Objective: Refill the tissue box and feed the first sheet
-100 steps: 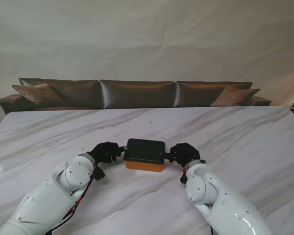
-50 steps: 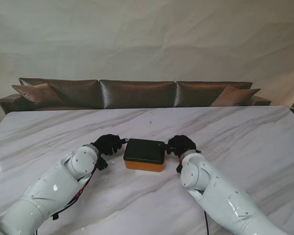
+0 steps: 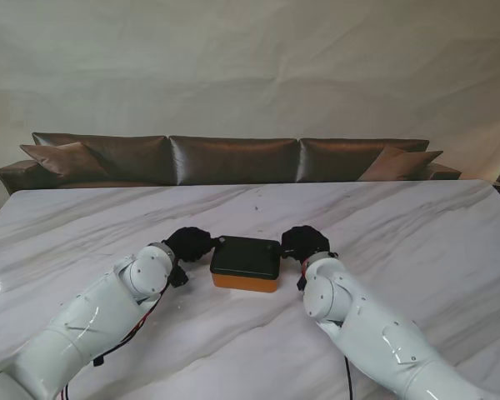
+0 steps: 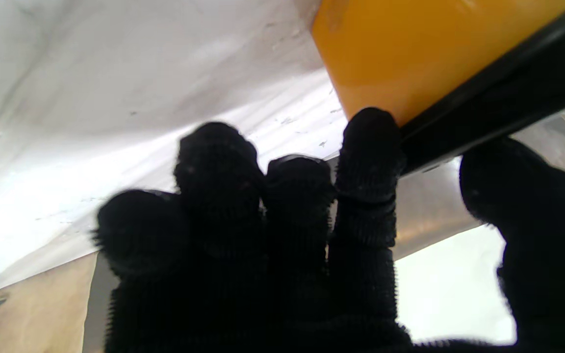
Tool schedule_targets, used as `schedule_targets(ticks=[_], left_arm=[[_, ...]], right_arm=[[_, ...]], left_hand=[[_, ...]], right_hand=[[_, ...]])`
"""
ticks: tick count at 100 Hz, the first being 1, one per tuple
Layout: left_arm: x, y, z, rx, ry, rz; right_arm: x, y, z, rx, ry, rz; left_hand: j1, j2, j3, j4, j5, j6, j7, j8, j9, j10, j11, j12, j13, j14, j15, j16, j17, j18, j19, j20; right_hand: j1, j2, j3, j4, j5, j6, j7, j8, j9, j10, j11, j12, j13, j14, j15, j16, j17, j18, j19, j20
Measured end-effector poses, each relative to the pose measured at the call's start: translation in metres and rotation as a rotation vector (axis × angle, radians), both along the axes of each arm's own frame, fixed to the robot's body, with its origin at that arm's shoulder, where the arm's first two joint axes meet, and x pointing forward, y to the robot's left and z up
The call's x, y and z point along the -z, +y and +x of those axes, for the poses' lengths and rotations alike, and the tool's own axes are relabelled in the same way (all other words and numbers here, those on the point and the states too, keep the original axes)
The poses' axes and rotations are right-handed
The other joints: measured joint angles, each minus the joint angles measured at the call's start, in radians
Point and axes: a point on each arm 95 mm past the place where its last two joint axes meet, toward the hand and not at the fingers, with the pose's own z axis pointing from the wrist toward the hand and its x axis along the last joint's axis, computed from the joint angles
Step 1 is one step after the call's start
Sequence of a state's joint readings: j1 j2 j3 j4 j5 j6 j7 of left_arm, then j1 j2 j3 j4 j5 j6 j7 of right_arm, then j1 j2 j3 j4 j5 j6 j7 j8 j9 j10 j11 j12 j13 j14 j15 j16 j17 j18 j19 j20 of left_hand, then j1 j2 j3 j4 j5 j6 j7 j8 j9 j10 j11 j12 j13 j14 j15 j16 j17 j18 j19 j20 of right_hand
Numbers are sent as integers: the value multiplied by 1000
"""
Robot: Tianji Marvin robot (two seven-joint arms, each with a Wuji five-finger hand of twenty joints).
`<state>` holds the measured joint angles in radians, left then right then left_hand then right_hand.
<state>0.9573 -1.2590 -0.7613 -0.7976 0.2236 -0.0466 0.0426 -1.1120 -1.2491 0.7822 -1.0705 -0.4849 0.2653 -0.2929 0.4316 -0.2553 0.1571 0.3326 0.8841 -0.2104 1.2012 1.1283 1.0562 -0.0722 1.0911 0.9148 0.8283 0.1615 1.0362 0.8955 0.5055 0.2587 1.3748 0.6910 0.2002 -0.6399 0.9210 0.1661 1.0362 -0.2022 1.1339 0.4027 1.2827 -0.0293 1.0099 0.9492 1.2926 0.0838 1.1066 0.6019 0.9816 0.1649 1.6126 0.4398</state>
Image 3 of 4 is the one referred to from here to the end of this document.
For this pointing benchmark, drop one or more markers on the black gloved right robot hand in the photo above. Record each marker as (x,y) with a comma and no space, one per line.
(306,243)

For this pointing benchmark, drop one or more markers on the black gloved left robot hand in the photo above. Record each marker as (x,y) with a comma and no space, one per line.
(189,243)

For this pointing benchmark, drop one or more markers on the black tissue box base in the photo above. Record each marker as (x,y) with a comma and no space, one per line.
(246,256)

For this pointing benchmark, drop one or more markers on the orange plastic tissue box cover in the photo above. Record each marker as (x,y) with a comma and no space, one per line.
(243,283)

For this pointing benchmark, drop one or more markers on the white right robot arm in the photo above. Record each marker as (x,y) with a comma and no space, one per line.
(383,333)

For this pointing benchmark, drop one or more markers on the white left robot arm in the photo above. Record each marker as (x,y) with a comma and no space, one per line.
(91,325)

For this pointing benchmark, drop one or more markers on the brown leather sofa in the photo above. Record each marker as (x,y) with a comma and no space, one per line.
(233,160)

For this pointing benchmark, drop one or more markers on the brown throw pillow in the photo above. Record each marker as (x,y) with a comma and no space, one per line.
(400,164)
(66,160)

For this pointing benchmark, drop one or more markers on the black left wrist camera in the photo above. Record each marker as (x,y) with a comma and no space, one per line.
(178,278)

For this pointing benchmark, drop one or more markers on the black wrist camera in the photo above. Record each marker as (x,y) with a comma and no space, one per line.
(301,284)
(178,278)

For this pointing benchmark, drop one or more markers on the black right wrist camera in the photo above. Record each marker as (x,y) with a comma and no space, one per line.
(301,284)

